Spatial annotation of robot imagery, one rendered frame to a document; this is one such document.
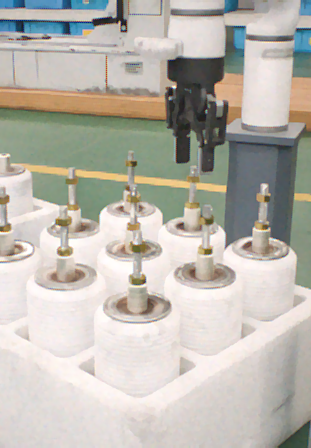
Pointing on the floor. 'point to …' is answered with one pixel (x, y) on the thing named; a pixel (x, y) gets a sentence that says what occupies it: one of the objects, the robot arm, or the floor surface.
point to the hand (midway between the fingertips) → (193, 159)
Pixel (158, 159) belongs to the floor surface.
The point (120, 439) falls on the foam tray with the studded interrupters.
